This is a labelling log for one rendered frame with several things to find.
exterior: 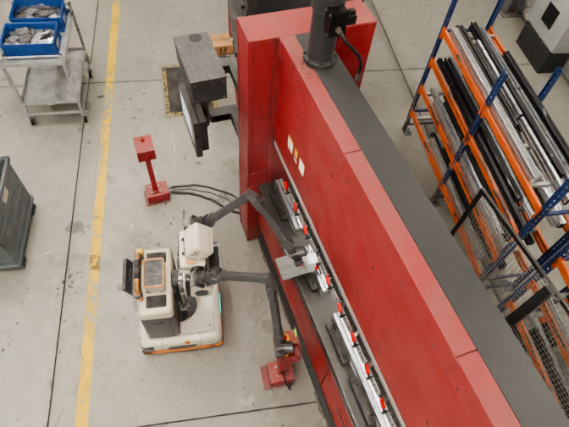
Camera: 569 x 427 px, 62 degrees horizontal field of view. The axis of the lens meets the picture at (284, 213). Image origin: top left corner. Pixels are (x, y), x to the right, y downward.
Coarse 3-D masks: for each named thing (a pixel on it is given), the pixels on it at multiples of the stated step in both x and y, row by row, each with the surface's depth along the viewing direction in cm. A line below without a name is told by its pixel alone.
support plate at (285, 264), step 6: (276, 258) 345; (282, 258) 345; (288, 258) 345; (282, 264) 342; (288, 264) 343; (294, 264) 343; (312, 264) 344; (282, 270) 340; (288, 270) 340; (294, 270) 340; (300, 270) 341; (312, 270) 341; (282, 276) 337; (288, 276) 337; (294, 276) 338
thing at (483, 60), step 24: (480, 48) 428; (480, 72) 407; (504, 96) 398; (528, 96) 399; (504, 120) 375; (528, 120) 377; (552, 120) 377; (552, 144) 368; (528, 168) 349; (552, 168) 350
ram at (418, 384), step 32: (288, 96) 298; (288, 128) 315; (288, 160) 334; (320, 160) 271; (320, 192) 285; (320, 224) 300; (352, 224) 249; (352, 256) 260; (352, 288) 273; (384, 288) 230; (384, 320) 240; (416, 320) 207; (384, 352) 251; (416, 352) 215; (416, 384) 223; (448, 384) 193; (416, 416) 232; (448, 416) 200
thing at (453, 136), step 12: (444, 96) 500; (444, 108) 483; (444, 120) 470; (456, 120) 474; (456, 132) 469; (456, 144) 451; (468, 156) 450; (468, 168) 436; (468, 180) 434; (480, 180) 433; (480, 204) 417; (528, 240) 401
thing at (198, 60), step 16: (176, 48) 333; (192, 48) 324; (208, 48) 325; (192, 64) 315; (208, 64) 316; (192, 80) 306; (208, 80) 308; (224, 80) 313; (192, 96) 316; (208, 96) 319; (224, 96) 324; (208, 112) 389
